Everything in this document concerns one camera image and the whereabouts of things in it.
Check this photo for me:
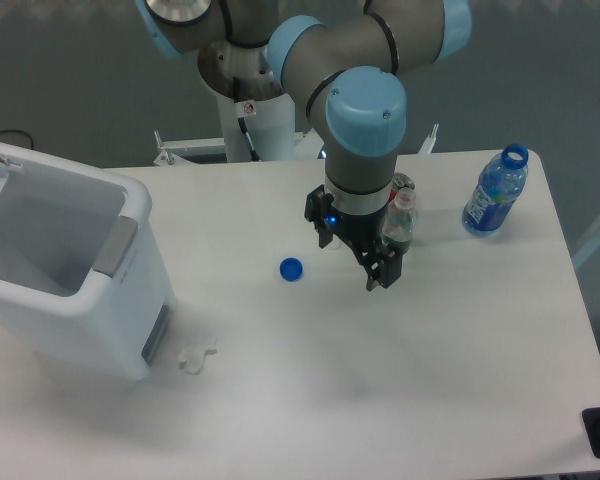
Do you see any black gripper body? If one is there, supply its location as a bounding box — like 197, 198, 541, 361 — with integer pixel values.
304, 184, 391, 256

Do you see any white trash can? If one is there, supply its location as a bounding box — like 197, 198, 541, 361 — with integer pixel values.
0, 143, 176, 380

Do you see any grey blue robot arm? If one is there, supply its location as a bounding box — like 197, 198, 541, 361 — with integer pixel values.
136, 1, 472, 288

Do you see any blue bottle cap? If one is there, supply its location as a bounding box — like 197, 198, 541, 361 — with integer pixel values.
279, 257, 304, 282

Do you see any crushed red soda can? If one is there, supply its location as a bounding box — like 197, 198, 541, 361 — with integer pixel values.
390, 171, 415, 199

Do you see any small clear green bottle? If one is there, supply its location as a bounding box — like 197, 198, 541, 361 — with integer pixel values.
381, 187, 418, 254

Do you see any blue drink bottle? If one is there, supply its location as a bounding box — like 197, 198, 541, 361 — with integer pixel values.
462, 143, 529, 237

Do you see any crumpled white paper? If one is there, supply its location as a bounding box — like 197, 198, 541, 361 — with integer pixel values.
178, 335, 218, 375

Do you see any white table frame bracket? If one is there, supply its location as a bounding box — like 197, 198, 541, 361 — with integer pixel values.
152, 123, 441, 166

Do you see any black cable on pedestal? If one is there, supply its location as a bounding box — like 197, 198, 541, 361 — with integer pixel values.
232, 75, 259, 162

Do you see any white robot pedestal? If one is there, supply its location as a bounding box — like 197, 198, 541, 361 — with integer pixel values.
197, 39, 297, 163

